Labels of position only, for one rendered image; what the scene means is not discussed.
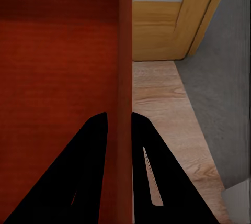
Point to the door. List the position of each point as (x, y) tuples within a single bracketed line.
[(169, 29)]

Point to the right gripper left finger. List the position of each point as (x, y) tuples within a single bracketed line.
[(69, 192)]

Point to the storage box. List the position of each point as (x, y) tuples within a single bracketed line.
[(61, 63)]

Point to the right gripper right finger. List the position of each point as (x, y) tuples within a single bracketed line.
[(182, 202)]

